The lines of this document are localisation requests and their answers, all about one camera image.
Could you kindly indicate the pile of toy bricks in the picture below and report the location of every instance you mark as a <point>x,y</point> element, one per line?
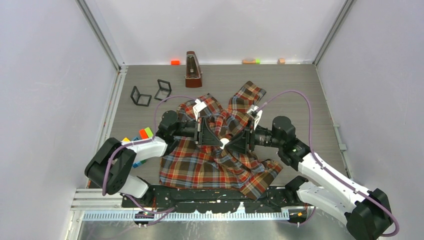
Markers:
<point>144,134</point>

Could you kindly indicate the orange block at wall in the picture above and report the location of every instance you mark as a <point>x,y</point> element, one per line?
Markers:
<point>175,62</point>

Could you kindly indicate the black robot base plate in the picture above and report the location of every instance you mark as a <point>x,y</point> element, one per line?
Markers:
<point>216,201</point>

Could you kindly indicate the wooden metronome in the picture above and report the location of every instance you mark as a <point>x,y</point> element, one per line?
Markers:
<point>193,75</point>

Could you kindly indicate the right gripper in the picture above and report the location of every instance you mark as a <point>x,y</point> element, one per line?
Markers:
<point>240,144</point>

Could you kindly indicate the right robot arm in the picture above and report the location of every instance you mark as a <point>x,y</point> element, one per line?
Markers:
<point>365,213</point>

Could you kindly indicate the tan and green block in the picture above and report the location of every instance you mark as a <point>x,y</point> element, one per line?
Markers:
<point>251,61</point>

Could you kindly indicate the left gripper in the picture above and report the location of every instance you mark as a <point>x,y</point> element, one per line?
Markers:
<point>205,136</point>

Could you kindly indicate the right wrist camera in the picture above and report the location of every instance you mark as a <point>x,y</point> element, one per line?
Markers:
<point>255,114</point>

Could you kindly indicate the black case silver brooch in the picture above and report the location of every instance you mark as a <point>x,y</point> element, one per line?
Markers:
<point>139,99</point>

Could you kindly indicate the black case gold brooch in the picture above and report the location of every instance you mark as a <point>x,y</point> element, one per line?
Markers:
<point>164,90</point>

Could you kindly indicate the plaid flannel shirt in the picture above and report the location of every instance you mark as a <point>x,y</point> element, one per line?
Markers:
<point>194,166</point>

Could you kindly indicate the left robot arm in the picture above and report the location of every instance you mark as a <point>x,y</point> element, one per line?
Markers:
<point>111,165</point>

